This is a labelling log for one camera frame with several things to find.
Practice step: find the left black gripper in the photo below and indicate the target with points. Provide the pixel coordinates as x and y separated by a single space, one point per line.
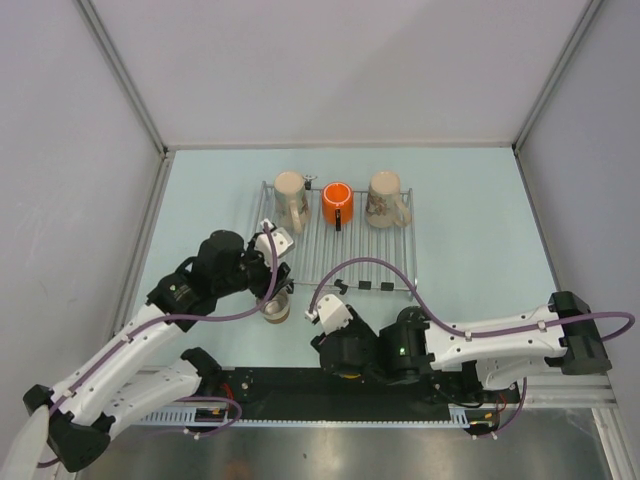
261 290

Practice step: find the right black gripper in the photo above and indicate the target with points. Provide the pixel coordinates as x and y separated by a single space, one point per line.
357 324

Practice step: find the small steel cup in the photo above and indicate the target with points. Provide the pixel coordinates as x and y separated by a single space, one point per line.
277 309

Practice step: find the metal wire dish rack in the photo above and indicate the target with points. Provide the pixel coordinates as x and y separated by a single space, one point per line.
321 247

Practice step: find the beige mug coral print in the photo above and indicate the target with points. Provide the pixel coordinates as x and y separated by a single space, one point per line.
291 202

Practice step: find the orange mug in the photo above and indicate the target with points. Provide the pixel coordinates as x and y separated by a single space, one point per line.
337 201

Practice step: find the beige mug blue print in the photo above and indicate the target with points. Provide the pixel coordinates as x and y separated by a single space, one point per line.
384 206

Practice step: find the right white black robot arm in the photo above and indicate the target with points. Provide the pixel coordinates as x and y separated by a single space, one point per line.
493 354

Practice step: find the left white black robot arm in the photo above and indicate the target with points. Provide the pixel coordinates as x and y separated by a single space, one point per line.
78 438

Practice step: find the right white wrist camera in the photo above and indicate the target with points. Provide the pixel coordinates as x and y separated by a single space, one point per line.
330 313

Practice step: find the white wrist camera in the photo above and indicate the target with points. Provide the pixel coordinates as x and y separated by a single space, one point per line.
274 243
330 313

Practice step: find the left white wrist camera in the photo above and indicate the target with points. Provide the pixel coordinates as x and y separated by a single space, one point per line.
274 243

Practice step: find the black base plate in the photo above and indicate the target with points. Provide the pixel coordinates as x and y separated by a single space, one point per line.
309 395

